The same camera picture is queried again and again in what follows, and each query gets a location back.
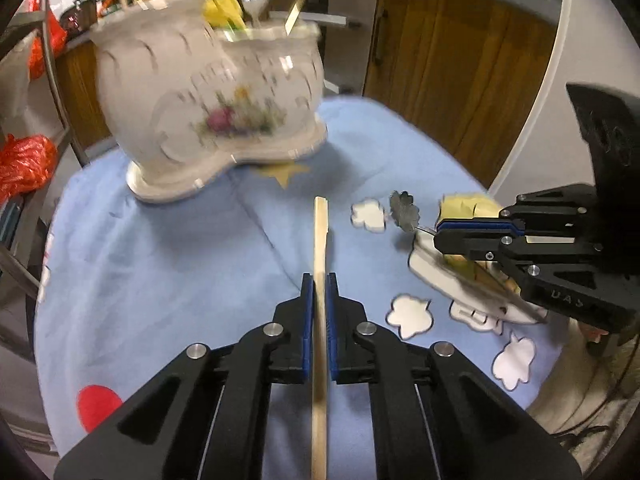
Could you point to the blue printed tablecloth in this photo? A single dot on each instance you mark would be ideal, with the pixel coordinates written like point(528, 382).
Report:
point(175, 260)

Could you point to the orange snack packet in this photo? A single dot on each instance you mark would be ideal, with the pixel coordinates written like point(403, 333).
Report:
point(109, 2)

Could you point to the person's right hand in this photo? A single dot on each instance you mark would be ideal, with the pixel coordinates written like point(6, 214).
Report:
point(592, 335)

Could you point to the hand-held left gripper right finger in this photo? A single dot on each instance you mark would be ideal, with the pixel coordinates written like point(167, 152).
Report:
point(336, 350)

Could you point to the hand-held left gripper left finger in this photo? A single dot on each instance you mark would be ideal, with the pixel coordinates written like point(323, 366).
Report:
point(305, 340)

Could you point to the yellow green training chopsticks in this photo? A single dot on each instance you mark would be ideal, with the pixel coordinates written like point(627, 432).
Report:
point(222, 7)

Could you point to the metal rack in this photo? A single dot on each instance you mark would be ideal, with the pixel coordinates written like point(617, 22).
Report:
point(70, 132)

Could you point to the red plastic bag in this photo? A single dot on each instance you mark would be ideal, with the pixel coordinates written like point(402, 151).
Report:
point(47, 35)
point(25, 165)

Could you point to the brown wooden cabinet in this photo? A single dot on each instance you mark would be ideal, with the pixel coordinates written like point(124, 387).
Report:
point(450, 85)
point(80, 90)

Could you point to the white fuzzy cloth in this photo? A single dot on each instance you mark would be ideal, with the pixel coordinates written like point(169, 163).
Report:
point(560, 400)

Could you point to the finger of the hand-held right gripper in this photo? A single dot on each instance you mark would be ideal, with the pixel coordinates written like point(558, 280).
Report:
point(465, 244)
point(475, 226)

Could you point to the dark cooking pot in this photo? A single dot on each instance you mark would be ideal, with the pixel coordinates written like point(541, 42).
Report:
point(77, 12)

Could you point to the floral ceramic utensil holder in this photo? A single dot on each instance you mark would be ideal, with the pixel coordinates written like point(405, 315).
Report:
point(150, 110)

